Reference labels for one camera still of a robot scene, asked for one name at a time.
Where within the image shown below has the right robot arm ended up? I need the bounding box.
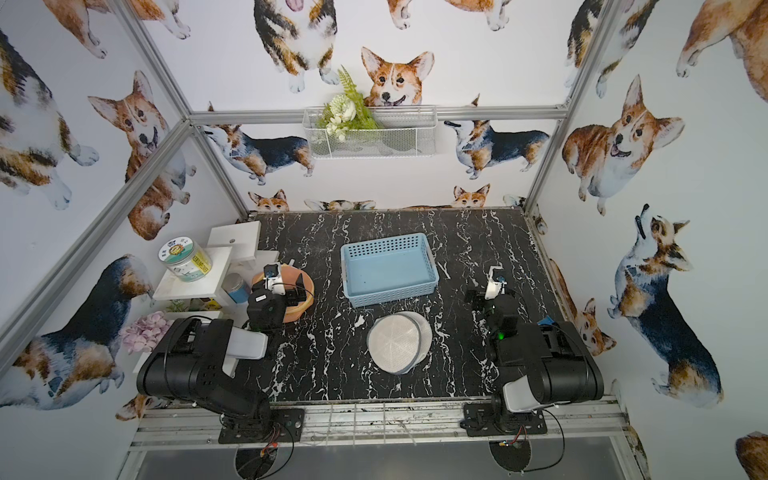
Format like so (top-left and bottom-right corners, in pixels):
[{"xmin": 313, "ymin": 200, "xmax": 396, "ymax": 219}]
[{"xmin": 465, "ymin": 289, "xmax": 604, "ymax": 414}]

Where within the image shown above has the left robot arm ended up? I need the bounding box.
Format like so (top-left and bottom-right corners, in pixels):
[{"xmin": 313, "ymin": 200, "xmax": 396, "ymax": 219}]
[{"xmin": 137, "ymin": 279, "xmax": 314, "ymax": 424}]

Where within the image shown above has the light blue perforated plastic basket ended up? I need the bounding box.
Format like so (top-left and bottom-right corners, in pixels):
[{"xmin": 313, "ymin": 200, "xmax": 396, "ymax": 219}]
[{"xmin": 341, "ymin": 233, "xmax": 439, "ymax": 308}]

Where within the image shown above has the green artificial fern plant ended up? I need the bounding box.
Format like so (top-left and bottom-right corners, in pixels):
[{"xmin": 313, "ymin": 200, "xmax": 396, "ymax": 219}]
[{"xmin": 316, "ymin": 66, "xmax": 380, "ymax": 142}]

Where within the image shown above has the white tiered wooden shelf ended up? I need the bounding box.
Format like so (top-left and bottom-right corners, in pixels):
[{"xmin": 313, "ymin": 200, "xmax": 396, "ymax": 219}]
[{"xmin": 131, "ymin": 219, "xmax": 280, "ymax": 379}]

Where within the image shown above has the green labelled round jar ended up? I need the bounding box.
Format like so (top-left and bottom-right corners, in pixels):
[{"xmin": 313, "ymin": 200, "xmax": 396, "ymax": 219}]
[{"xmin": 158, "ymin": 236, "xmax": 212, "ymax": 283}]

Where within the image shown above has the pink flower bunch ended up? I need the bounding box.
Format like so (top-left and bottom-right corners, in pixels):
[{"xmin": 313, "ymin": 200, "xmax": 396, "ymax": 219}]
[{"xmin": 120, "ymin": 311, "xmax": 172, "ymax": 354}]

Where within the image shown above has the white wire wall basket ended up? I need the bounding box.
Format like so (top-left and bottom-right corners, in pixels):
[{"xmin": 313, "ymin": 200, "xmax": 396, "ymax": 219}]
[{"xmin": 302, "ymin": 106, "xmax": 438, "ymax": 159}]

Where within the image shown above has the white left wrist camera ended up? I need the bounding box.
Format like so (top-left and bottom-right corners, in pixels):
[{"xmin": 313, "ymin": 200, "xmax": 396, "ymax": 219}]
[{"xmin": 263, "ymin": 263, "xmax": 285, "ymax": 296}]

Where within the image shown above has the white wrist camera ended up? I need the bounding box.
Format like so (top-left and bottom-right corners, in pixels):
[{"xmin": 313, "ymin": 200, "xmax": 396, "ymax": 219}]
[
  {"xmin": 263, "ymin": 263, "xmax": 285, "ymax": 296},
  {"xmin": 484, "ymin": 265, "xmax": 507, "ymax": 300}
]

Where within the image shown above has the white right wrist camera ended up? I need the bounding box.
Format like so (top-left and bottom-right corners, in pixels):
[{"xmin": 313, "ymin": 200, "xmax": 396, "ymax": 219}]
[{"xmin": 484, "ymin": 265, "xmax": 507, "ymax": 300}]

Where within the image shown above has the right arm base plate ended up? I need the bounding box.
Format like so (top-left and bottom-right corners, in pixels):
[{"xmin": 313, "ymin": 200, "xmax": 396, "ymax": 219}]
[{"xmin": 459, "ymin": 402, "xmax": 548, "ymax": 437}]

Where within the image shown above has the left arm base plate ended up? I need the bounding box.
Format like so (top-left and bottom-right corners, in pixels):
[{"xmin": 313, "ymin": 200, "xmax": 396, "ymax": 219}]
[{"xmin": 218, "ymin": 408, "xmax": 306, "ymax": 445}]

